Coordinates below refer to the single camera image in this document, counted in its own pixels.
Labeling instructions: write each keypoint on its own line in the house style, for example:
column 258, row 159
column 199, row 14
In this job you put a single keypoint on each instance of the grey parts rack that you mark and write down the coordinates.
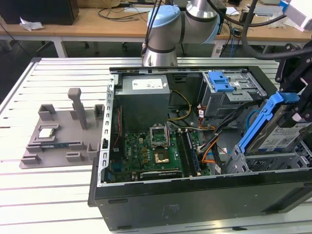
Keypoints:
column 63, row 161

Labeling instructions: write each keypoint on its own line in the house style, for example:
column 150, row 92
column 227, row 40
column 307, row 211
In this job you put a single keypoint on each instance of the blue plastic cage latch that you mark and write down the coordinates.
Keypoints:
column 220, row 83

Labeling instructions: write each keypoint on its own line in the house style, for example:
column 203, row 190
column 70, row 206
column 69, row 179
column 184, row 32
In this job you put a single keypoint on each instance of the long wooden desk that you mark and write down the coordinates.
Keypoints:
column 80, row 29

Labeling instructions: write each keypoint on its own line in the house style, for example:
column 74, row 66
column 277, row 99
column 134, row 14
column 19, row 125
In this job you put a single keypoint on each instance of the green motherboard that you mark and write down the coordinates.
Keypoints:
column 139, row 151

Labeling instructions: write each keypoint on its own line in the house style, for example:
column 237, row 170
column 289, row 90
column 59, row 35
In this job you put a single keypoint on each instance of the black graphics card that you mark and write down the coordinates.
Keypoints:
column 162, row 174

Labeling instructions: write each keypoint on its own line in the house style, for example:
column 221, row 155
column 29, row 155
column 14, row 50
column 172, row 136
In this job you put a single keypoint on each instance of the loose RAM stick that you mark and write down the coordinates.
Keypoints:
column 54, row 146

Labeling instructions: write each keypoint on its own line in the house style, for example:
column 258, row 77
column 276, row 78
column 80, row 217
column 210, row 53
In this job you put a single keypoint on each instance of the large black box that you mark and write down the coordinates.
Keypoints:
column 36, row 12

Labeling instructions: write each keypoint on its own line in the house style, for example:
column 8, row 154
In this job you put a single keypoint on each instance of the metal disk bay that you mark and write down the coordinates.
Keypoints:
column 270, row 163
column 237, row 150

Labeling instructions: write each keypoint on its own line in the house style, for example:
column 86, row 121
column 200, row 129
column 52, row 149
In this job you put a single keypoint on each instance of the metal drive cage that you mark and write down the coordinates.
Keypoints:
column 219, row 102

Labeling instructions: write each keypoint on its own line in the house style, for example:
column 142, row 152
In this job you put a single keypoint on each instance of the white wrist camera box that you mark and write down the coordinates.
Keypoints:
column 299, row 12

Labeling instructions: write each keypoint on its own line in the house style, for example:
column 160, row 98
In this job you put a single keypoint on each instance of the silver CPU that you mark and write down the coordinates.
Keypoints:
column 46, row 133

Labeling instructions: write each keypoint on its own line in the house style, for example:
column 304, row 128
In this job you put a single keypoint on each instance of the hard disk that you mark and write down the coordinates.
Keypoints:
column 280, row 139

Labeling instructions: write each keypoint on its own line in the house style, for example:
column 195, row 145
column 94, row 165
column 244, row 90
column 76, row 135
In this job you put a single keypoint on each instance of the installed RAM stick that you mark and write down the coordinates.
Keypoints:
column 193, row 153

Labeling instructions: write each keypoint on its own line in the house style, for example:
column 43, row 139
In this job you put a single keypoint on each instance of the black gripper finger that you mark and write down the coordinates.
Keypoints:
column 304, row 102
column 288, row 75

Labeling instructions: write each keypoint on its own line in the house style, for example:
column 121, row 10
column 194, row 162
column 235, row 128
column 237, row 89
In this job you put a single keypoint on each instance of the black PC case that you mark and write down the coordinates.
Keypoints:
column 195, row 204

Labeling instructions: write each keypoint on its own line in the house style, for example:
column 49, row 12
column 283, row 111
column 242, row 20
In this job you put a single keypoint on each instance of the black speaker box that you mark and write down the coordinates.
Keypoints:
column 223, row 9

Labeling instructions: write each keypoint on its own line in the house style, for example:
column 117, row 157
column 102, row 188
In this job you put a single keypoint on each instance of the black RAM slot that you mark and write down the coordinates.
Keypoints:
column 182, row 153

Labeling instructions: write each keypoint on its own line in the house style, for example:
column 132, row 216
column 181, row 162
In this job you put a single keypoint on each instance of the blue cardboard box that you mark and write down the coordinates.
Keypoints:
column 284, row 5

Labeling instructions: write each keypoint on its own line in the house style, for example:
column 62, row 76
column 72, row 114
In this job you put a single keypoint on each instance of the clear plastic bag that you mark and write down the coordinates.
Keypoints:
column 278, row 20

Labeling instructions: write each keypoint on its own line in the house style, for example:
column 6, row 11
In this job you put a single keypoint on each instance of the grey power supply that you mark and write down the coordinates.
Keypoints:
column 143, row 104

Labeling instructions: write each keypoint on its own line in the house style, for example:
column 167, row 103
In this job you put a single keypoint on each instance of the CPU socket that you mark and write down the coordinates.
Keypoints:
column 161, row 157

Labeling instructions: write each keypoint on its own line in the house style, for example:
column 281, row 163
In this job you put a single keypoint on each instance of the crumpled white paper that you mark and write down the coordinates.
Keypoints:
column 31, row 25

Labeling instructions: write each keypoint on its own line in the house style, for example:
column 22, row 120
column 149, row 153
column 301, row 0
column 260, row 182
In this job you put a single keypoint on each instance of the flat silver box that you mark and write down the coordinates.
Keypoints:
column 268, row 9

